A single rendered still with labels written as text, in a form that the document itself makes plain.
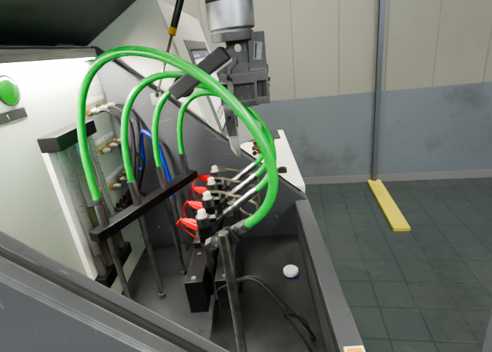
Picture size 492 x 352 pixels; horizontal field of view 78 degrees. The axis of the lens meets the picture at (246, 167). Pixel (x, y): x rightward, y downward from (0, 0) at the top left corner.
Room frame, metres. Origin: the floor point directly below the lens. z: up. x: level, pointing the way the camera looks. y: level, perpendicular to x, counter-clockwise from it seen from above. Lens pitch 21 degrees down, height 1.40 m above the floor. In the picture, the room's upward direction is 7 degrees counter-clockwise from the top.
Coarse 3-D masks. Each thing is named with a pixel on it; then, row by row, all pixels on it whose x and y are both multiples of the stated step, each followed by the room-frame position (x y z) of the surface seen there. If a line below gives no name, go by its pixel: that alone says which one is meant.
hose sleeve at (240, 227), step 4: (244, 220) 0.40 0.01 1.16; (236, 224) 0.40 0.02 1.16; (240, 224) 0.40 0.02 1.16; (244, 224) 0.39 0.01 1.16; (232, 228) 0.40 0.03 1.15; (236, 228) 0.40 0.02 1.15; (240, 228) 0.39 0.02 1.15; (244, 228) 0.39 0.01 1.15; (248, 228) 0.39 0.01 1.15; (236, 232) 0.40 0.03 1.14; (240, 232) 0.40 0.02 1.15; (244, 232) 0.40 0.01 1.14; (216, 236) 0.42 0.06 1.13; (212, 240) 0.42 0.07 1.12; (216, 240) 0.42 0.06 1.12; (216, 244) 0.42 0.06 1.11
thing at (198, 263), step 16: (224, 224) 0.70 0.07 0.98; (240, 240) 0.71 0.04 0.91; (192, 256) 0.58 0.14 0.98; (240, 256) 0.66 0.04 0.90; (192, 272) 0.52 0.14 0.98; (208, 272) 0.55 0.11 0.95; (224, 272) 0.51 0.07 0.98; (240, 272) 0.61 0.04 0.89; (192, 288) 0.49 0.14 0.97; (208, 288) 0.52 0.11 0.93; (240, 288) 0.61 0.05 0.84; (192, 304) 0.49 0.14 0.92; (208, 304) 0.50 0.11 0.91; (224, 304) 0.49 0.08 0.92
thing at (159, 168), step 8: (200, 88) 0.69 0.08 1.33; (208, 88) 0.69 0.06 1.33; (168, 96) 0.70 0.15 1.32; (160, 104) 0.70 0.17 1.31; (160, 112) 0.70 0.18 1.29; (152, 120) 0.70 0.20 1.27; (152, 128) 0.70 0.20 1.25; (152, 136) 0.70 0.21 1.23; (152, 144) 0.70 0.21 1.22; (160, 160) 0.70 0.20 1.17; (160, 168) 0.70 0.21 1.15; (264, 168) 0.68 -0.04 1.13; (160, 176) 0.70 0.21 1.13; (248, 176) 0.69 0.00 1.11; (256, 176) 0.69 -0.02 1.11; (160, 184) 0.70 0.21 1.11; (240, 184) 0.69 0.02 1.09; (248, 184) 0.69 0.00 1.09; (232, 192) 0.69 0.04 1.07
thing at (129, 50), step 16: (112, 48) 0.48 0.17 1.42; (128, 48) 0.46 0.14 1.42; (144, 48) 0.45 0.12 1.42; (96, 64) 0.49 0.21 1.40; (176, 64) 0.43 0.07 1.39; (192, 64) 0.42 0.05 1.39; (208, 80) 0.41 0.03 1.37; (80, 96) 0.52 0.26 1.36; (224, 96) 0.40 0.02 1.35; (80, 112) 0.53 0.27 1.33; (240, 112) 0.39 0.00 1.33; (80, 128) 0.53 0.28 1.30; (256, 128) 0.38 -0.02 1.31; (80, 144) 0.54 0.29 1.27; (272, 160) 0.37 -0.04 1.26; (272, 176) 0.37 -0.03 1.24; (96, 192) 0.54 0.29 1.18; (272, 192) 0.37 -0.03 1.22
